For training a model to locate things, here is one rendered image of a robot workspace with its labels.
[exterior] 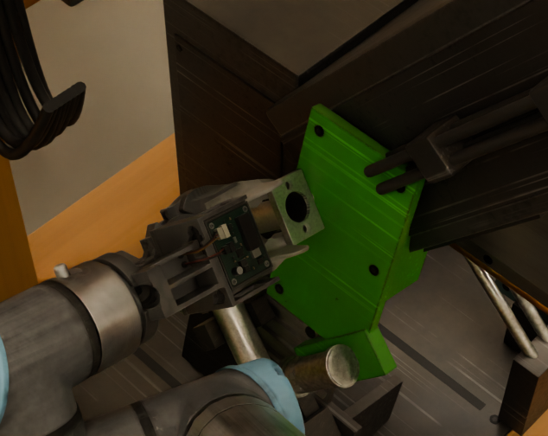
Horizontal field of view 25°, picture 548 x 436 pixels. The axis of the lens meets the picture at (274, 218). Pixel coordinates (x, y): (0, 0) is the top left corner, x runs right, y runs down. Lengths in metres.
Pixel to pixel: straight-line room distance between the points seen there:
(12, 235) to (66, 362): 0.45
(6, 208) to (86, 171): 1.46
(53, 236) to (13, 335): 0.63
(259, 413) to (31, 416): 0.15
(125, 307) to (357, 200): 0.24
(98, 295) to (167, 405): 0.09
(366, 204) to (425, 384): 0.34
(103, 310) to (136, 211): 0.61
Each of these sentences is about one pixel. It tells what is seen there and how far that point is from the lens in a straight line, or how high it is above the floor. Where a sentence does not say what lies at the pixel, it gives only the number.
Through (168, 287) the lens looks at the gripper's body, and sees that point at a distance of 0.89.
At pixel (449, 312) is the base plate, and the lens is 1.37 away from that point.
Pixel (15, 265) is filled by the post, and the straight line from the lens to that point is 1.33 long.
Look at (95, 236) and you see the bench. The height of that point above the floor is 0.88.
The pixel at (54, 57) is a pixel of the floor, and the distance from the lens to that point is 2.98.
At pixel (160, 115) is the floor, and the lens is 2.82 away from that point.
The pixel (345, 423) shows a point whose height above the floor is 0.98.
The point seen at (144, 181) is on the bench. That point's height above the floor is 0.88.
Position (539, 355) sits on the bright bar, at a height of 1.01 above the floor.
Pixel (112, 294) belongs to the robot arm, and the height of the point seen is 1.30.
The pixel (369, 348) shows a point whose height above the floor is 1.10.
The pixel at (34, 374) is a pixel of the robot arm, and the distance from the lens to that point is 0.84.
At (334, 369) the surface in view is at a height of 1.09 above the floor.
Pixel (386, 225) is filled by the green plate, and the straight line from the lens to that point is 1.02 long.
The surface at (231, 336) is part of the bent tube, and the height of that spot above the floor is 1.04.
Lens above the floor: 2.00
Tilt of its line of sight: 50 degrees down
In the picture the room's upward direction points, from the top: straight up
